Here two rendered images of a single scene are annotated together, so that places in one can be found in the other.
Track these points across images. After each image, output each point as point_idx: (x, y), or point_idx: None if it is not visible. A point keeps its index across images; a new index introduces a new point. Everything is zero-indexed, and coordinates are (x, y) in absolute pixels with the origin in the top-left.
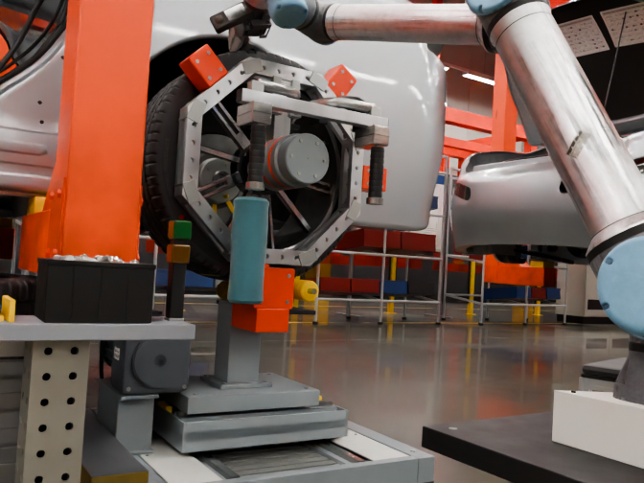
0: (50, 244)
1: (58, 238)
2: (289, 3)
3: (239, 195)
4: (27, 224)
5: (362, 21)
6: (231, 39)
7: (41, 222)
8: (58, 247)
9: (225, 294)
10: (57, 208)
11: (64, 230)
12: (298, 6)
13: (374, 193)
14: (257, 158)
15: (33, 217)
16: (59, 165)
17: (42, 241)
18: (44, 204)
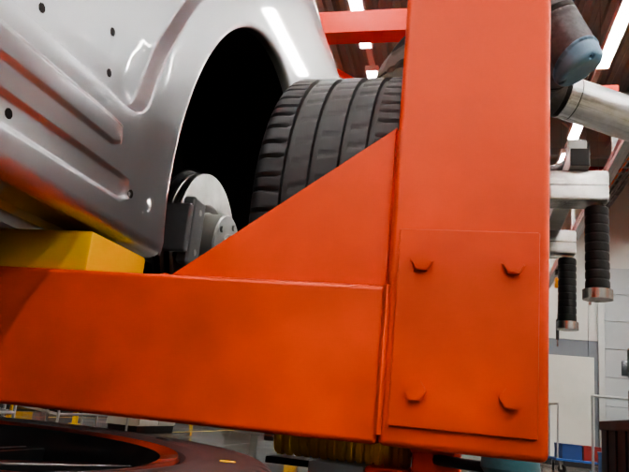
0: (425, 372)
1: (533, 364)
2: (600, 56)
3: None
4: (54, 293)
5: (625, 110)
6: (398, 60)
7: (259, 306)
8: (537, 387)
9: (311, 448)
10: (493, 295)
11: (548, 349)
12: (598, 64)
13: (575, 316)
14: (609, 255)
15: (133, 282)
16: (450, 199)
17: (287, 354)
18: (205, 260)
